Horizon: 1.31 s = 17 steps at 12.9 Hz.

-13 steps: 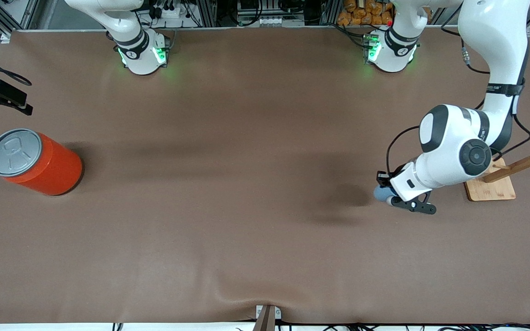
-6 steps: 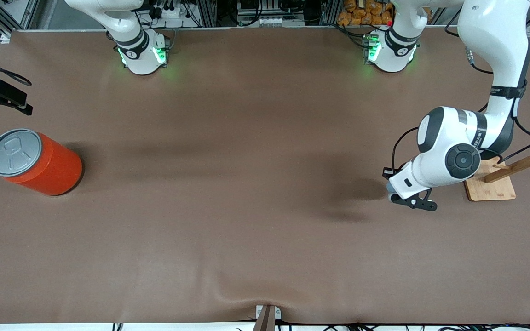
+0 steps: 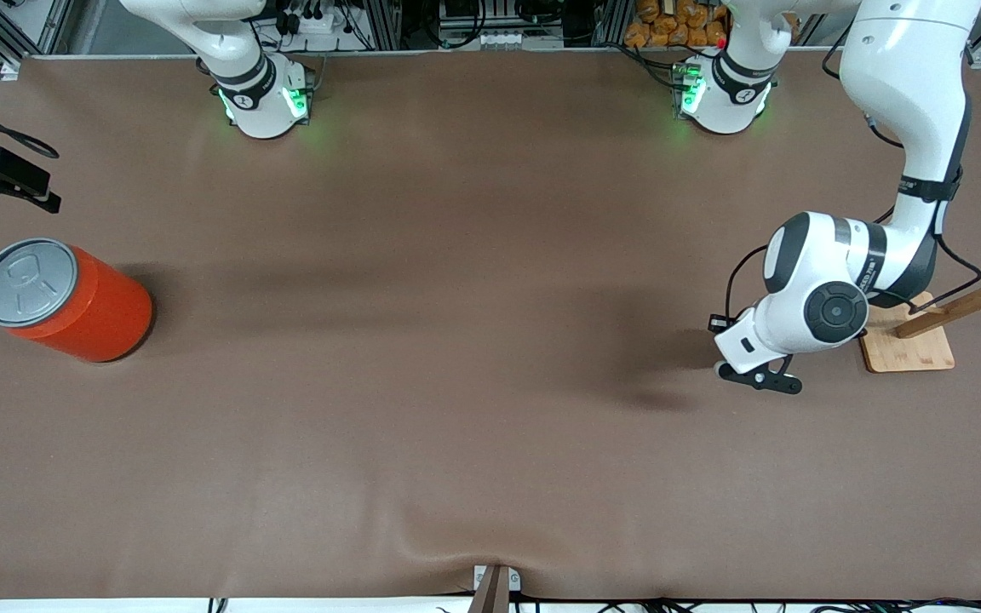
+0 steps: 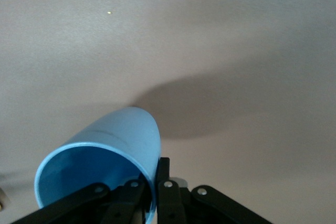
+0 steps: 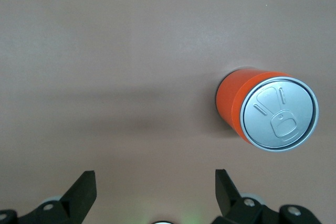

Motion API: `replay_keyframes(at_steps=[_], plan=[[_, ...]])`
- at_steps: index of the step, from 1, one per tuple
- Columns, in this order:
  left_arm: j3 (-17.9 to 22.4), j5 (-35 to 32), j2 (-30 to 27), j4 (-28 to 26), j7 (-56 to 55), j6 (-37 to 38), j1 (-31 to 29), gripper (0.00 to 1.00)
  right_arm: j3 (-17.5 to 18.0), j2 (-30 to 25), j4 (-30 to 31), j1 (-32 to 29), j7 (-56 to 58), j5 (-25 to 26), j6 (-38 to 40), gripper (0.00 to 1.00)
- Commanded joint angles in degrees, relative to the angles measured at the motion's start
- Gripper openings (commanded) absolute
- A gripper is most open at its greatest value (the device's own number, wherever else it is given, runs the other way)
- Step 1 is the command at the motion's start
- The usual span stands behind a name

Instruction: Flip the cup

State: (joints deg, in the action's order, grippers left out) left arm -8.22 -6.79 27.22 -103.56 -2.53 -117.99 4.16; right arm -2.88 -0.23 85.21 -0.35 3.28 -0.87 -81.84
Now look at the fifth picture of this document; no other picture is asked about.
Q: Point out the orange can with grey lid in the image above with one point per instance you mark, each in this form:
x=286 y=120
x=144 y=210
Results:
x=278 y=116

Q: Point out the brown table cover mat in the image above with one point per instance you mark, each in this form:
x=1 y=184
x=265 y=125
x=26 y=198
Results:
x=105 y=51

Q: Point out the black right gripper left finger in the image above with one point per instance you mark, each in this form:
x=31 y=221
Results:
x=71 y=203

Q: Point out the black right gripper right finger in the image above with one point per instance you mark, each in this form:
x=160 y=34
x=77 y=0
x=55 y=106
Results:
x=235 y=208

